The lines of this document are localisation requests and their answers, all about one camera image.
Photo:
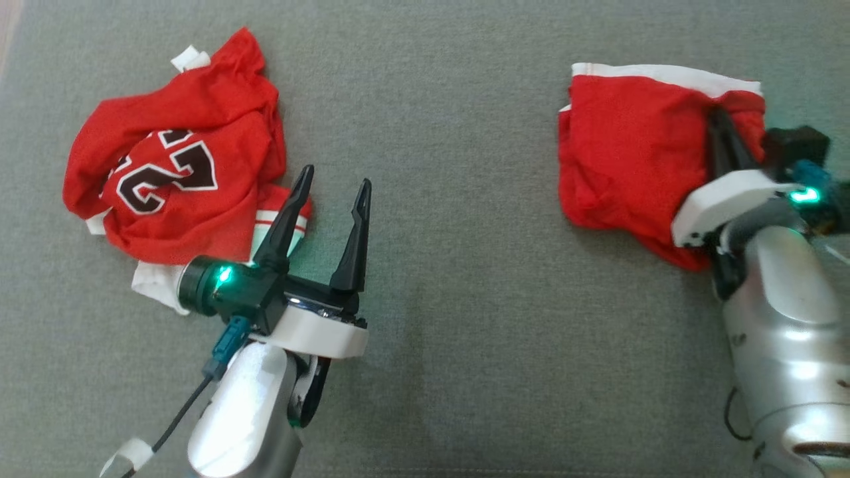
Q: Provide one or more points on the long grey sofa seat cushion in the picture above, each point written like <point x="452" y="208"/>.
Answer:
<point x="465" y="265"/>

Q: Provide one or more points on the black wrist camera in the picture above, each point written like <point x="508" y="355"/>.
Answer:
<point x="199" y="285"/>
<point x="793" y="146"/>

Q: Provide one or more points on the red shorts with white waistband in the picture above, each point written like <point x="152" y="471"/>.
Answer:
<point x="631" y="146"/>

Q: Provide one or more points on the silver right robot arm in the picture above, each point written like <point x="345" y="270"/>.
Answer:
<point x="783" y="318"/>

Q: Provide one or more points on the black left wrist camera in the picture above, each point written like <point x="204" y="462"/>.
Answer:
<point x="199" y="285"/>

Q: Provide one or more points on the red Bulls 23 jersey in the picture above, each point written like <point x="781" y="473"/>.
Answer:
<point x="166" y="119"/>

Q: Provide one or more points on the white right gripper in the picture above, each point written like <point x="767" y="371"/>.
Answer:
<point x="724" y="202"/>

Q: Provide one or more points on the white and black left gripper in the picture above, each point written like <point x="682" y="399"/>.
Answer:
<point x="319" y="332"/>

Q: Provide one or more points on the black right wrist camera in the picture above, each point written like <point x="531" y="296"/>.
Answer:
<point x="793" y="146"/>

